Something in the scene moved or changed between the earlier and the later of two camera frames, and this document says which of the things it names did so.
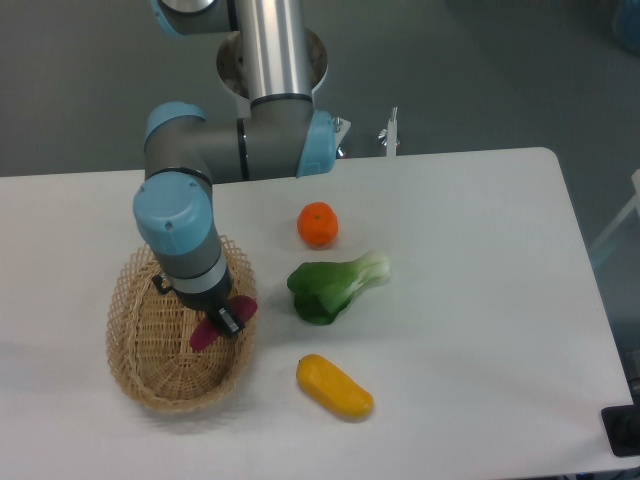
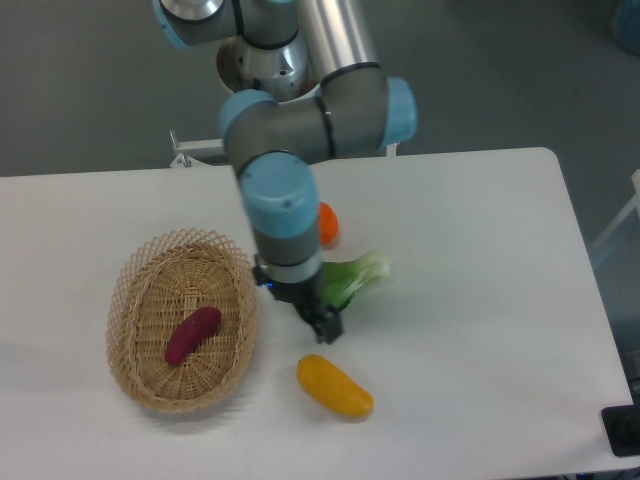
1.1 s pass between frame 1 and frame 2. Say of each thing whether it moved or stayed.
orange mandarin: stayed
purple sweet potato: moved
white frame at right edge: stayed
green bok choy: stayed
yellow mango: stayed
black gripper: moved
